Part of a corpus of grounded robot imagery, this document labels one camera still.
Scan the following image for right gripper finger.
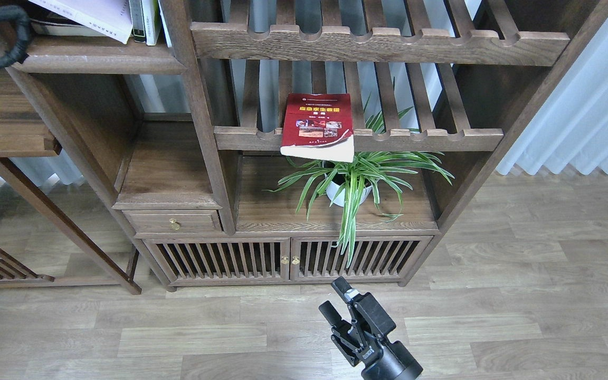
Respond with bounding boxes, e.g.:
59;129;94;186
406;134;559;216
318;301;347;330
331;277;360;305

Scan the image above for spider plant leaves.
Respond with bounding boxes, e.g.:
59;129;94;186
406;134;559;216
277;125;453;265

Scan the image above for brass drawer knob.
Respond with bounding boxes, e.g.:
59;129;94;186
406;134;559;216
169;218;181;231

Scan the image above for white curtain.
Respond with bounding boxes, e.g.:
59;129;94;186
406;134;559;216
496;19;608;175

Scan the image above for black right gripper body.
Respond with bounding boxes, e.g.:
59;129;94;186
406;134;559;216
331;293;424;379

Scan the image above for dark spine upright book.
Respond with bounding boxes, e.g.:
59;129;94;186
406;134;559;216
129;0;146;43

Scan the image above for dark wooden bookshelf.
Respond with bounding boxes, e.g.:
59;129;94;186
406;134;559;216
7;1;608;287

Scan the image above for red paperback book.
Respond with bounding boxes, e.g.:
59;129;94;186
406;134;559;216
280;93;355;162

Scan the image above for white book top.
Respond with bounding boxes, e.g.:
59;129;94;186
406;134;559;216
31;1;132;44

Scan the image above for white plant pot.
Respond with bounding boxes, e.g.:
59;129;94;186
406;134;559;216
326;175;373;207

